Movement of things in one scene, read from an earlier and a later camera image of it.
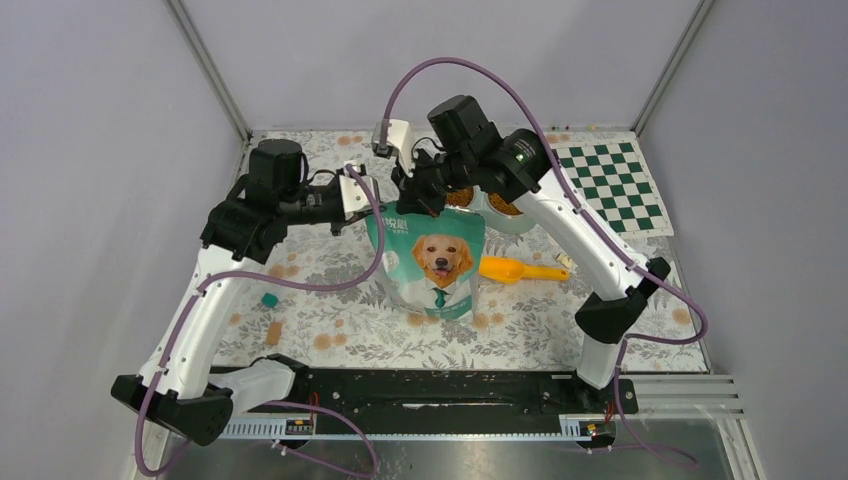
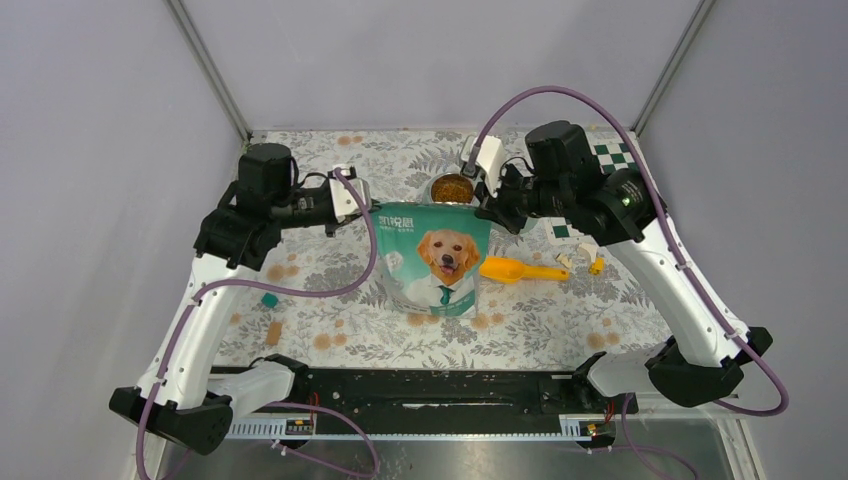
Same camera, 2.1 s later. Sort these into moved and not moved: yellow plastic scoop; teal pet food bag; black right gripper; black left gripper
Moved: black right gripper
Not moved: teal pet food bag; yellow plastic scoop; black left gripper
